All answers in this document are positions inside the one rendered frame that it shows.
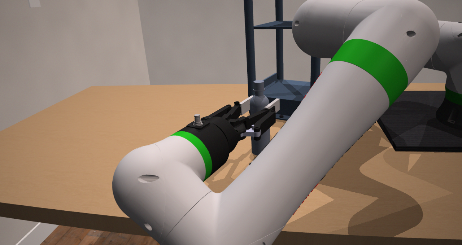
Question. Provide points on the dark grey bottle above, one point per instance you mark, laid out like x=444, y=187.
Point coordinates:
x=257, y=103

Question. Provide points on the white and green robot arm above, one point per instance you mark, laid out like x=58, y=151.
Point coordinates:
x=377, y=48

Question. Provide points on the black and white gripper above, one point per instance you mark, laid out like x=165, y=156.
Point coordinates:
x=235, y=128

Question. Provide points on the dark blue shelving unit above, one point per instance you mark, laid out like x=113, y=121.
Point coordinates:
x=290, y=92

